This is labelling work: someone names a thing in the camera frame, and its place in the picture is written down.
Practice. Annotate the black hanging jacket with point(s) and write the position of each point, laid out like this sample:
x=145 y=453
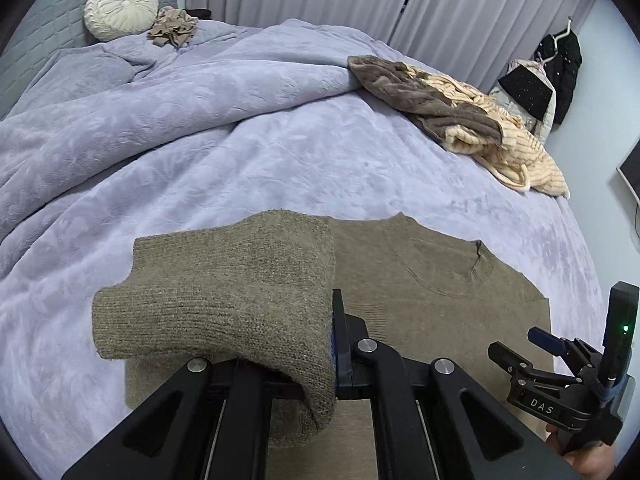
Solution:
x=561 y=57

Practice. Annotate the white and black hanging garment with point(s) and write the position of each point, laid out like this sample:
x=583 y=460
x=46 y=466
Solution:
x=525 y=91

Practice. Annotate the wall mounted dark screen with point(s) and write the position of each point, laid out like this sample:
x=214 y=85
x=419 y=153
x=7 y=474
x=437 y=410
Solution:
x=629 y=171

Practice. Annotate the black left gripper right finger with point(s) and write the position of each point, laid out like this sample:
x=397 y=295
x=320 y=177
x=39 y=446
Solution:
x=432 y=420

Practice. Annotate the round cream pleated cushion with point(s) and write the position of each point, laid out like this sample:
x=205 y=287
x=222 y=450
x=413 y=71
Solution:
x=111 y=19

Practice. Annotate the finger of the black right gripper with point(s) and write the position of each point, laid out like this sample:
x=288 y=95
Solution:
x=576 y=353
x=519 y=368

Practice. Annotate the person's right hand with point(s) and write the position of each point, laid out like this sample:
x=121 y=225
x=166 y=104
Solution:
x=595 y=462

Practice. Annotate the lavender plush bed blanket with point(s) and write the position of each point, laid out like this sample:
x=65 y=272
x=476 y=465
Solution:
x=125 y=140

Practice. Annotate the olive green knit sweater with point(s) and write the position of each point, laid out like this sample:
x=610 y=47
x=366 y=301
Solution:
x=261 y=290

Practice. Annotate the crumpled tan small garment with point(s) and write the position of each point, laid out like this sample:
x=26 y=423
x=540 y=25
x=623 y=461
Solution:
x=172 y=26

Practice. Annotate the grey quilted headboard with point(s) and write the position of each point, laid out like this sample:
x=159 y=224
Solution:
x=48 y=26

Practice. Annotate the brown and cream striped garment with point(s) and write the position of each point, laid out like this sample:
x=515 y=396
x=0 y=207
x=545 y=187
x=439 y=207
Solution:
x=463 y=120

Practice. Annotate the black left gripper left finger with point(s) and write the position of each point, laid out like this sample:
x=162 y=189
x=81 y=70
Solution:
x=208 y=421

